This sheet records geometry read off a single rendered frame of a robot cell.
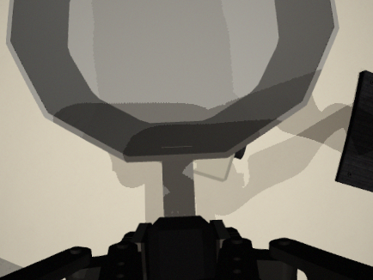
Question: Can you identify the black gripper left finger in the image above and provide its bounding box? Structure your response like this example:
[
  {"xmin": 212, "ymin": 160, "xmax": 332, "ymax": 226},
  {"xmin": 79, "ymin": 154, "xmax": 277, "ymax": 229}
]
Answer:
[{"xmin": 0, "ymin": 222, "xmax": 152, "ymax": 280}]

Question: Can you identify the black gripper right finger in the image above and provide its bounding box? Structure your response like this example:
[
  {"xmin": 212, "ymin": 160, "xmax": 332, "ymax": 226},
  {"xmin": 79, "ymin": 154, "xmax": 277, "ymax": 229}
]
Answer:
[{"xmin": 210, "ymin": 220, "xmax": 373, "ymax": 280}]

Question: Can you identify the dark grey frying pan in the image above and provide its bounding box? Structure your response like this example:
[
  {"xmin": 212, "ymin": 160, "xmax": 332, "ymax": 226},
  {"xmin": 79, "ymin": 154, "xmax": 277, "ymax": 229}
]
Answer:
[{"xmin": 6, "ymin": 0, "xmax": 339, "ymax": 280}]

